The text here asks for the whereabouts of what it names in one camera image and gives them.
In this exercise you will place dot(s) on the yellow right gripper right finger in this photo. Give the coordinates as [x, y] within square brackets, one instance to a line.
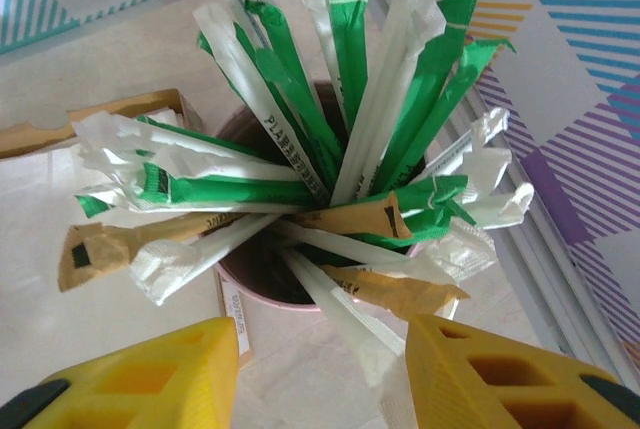
[500, 389]

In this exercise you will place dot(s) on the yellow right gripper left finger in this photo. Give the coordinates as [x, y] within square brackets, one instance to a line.
[150, 389]

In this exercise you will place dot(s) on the white wrapped straw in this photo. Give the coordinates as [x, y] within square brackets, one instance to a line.
[170, 264]
[350, 319]
[322, 24]
[465, 254]
[110, 139]
[482, 149]
[395, 74]
[515, 204]

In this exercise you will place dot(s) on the brown wrapped straw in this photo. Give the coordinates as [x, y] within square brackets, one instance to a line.
[360, 221]
[100, 254]
[400, 291]

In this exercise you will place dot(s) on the pink tin cup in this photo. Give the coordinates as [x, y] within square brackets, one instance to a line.
[250, 279]

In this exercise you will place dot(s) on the white napkin stack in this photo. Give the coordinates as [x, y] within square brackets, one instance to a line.
[30, 249]

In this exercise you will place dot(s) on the green wrapped straw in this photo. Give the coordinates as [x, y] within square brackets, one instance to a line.
[225, 191]
[347, 39]
[460, 89]
[285, 64]
[92, 205]
[435, 194]
[440, 59]

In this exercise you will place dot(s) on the brown cardboard napkin box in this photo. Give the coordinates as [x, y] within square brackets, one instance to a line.
[125, 109]

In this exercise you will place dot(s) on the white straw black print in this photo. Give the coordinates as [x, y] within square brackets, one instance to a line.
[260, 99]

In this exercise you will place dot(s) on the aluminium frame floor rail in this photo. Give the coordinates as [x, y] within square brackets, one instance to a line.
[550, 269]

